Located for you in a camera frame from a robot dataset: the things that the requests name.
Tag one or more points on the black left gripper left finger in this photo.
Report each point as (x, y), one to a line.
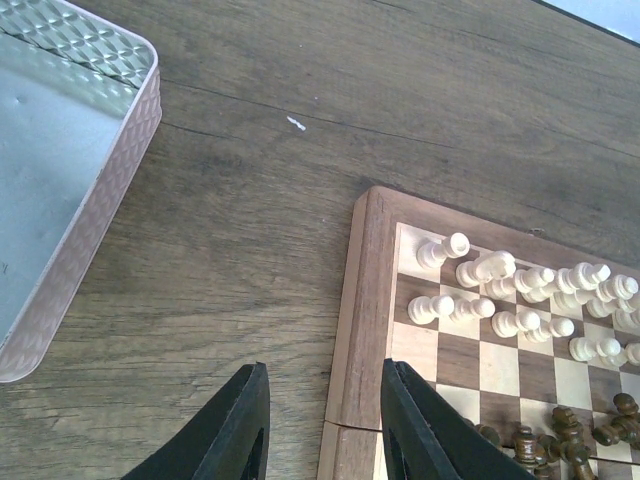
(228, 438)

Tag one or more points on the white chess bishop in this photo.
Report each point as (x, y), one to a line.
(535, 280)

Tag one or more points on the wooden chess board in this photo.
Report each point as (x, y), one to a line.
(499, 382)

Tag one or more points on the dark chess piece pile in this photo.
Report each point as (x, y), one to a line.
(560, 442)

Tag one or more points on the pink metal tray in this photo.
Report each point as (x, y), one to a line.
(80, 103)

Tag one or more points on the white chess queen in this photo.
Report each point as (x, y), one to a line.
(584, 276)

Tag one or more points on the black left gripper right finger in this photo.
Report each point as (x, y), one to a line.
(426, 438)

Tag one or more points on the white chess knight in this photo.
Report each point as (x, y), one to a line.
(490, 266)

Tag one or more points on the white chess pawn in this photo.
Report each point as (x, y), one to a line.
(472, 310)
(423, 310)

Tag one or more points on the white chess rook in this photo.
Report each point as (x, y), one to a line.
(434, 254)

